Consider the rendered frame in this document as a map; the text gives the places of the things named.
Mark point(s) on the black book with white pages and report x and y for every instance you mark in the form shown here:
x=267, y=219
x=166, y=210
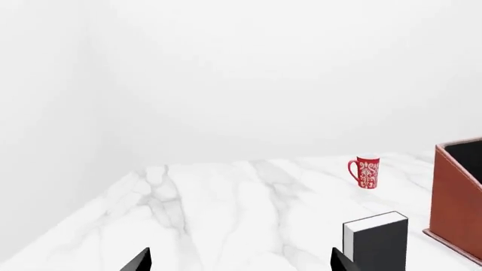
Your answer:
x=380, y=242

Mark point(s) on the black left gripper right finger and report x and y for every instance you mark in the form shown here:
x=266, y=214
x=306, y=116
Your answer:
x=340, y=262

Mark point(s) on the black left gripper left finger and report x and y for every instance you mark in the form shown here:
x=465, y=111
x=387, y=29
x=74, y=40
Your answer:
x=140, y=262

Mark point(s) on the brown leather caddy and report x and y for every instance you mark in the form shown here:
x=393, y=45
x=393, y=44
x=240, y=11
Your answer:
x=453, y=203

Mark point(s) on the red patterned mug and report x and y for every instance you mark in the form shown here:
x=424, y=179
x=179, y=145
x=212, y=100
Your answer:
x=367, y=172

